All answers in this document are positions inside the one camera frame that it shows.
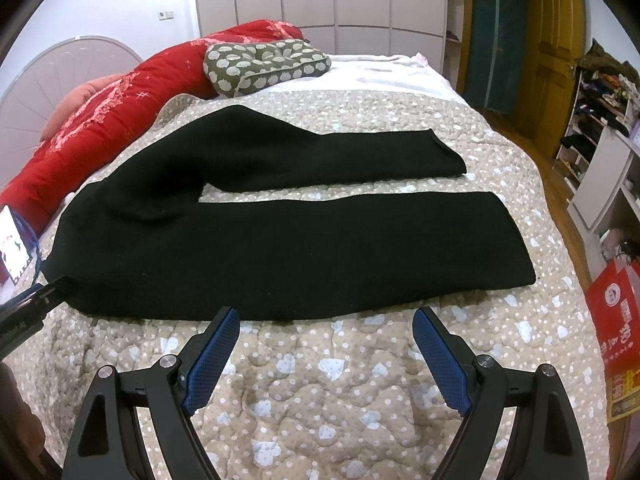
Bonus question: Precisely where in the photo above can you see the black pants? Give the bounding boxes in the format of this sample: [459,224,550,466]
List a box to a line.
[43,105,536,321]

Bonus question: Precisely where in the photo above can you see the red shopping bag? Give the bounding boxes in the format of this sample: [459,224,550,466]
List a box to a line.
[586,258,640,422]

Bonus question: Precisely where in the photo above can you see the pink pillow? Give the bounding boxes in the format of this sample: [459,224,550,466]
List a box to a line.
[40,74,122,142]

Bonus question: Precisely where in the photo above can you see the round white headboard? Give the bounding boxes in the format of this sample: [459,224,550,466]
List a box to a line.
[0,36,142,185]

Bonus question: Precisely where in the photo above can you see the red patterned comforter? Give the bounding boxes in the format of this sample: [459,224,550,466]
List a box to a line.
[1,20,303,235]

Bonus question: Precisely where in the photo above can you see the white shelf unit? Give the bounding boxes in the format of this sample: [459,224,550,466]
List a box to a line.
[554,41,639,278]

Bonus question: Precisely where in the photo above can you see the olive spotted pillow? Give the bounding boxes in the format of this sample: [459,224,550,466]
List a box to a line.
[203,39,332,98]

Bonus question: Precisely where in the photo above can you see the wooden door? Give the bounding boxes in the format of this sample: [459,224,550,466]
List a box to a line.
[512,0,586,158]

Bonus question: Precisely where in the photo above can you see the white wardrobe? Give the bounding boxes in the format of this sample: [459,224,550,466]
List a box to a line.
[195,0,464,87]

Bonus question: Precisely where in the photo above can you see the white bag with blue string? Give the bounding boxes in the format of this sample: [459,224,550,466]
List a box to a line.
[1,205,41,285]

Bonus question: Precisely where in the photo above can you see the wall switch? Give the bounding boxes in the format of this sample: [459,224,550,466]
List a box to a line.
[158,11,174,21]

